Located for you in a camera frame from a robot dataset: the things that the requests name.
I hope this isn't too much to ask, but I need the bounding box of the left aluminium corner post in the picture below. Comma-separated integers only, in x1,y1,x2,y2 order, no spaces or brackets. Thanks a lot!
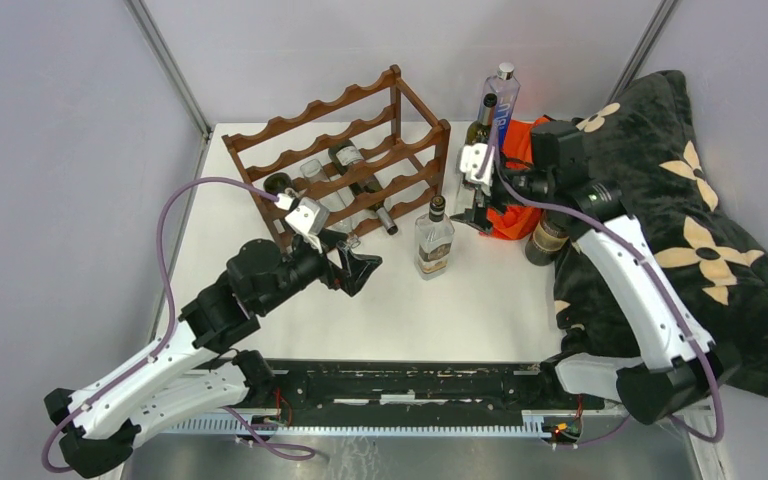
124,0,213,140

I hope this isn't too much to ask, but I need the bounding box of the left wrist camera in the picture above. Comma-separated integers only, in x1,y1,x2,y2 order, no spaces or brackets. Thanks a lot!
276,194,330,253

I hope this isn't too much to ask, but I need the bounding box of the brown wooden wine rack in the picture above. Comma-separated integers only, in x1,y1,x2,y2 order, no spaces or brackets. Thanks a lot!
222,65,451,237

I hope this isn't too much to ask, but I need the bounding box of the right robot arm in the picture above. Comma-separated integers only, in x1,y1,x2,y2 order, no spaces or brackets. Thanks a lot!
452,121,740,425

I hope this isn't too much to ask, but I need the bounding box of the blue square glass bottle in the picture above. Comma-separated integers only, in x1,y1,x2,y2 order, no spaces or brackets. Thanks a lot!
483,62,521,147

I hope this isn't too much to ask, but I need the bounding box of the clear square bottle black cap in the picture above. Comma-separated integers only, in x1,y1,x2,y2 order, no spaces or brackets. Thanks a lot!
414,195,455,280

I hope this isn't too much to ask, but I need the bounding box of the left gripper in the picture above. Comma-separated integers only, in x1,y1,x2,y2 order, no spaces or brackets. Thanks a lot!
257,228,382,315

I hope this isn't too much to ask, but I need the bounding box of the tall clear glass bottle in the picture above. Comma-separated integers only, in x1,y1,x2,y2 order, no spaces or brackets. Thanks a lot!
299,157,363,250

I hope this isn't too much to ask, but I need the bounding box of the black floral blanket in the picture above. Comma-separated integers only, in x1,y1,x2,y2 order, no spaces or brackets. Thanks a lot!
578,70,768,398

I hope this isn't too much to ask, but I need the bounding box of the dark wine bottle silver neck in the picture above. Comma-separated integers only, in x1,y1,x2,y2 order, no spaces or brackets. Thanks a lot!
464,93,498,145

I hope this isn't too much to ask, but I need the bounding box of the dark wine bottle brown label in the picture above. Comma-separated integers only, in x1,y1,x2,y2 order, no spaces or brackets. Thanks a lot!
524,211,569,266

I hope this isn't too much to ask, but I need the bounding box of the right aluminium corner post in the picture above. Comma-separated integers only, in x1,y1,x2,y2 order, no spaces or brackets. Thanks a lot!
607,0,681,102

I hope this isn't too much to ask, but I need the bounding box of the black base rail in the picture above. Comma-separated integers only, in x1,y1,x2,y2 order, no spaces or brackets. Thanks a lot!
235,359,605,438

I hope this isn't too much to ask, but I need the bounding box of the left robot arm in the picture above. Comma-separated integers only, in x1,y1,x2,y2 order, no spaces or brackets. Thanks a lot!
44,232,383,479

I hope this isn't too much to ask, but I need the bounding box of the dark green wine bottle labelled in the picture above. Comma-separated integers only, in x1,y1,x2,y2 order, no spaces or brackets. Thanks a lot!
263,172,298,197

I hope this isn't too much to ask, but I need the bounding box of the orange cloth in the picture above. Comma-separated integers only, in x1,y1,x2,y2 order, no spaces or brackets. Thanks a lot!
487,115,551,241

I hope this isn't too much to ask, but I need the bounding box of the small clear glass bottle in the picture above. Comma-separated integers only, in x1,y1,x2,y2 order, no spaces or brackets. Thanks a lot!
451,180,484,224

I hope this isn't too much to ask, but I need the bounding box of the aluminium corner post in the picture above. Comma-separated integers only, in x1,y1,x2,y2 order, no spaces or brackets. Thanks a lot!
607,0,681,102
124,0,213,140

